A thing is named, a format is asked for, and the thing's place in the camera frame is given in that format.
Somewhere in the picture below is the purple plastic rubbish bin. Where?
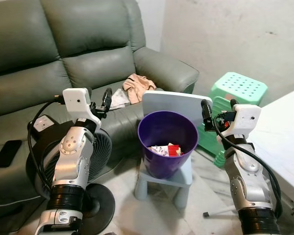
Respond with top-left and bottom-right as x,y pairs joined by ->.
138,111 -> 199,180

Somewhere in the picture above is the grey-white paper sheet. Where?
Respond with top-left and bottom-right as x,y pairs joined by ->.
109,88 -> 131,111

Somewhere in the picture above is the green plastic stool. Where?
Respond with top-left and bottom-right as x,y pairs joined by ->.
196,72 -> 269,170

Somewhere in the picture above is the crumpled beige cloth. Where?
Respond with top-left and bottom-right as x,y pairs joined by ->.
122,73 -> 157,105

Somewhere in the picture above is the black standing fan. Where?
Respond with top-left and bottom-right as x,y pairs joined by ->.
25,115 -> 116,227

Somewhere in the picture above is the light blue small chair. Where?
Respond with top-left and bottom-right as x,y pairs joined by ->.
134,91 -> 213,207

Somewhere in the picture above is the red carton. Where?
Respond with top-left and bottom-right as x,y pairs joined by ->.
167,142 -> 184,158

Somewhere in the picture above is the grey-green leather sofa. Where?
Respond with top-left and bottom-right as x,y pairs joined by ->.
0,0 -> 200,209

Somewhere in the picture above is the white printed packet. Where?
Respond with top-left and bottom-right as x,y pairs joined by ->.
147,144 -> 170,158

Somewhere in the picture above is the black smartphone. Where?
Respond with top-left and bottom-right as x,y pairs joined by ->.
0,140 -> 23,168

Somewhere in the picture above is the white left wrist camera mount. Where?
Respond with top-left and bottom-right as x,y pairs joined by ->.
62,88 -> 103,129

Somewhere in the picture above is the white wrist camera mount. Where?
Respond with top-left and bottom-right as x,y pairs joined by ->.
225,103 -> 262,143
62,88 -> 103,129

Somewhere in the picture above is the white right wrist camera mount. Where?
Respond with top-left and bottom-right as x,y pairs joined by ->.
225,103 -> 262,143

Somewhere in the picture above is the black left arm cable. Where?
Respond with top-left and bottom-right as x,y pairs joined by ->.
27,99 -> 66,189

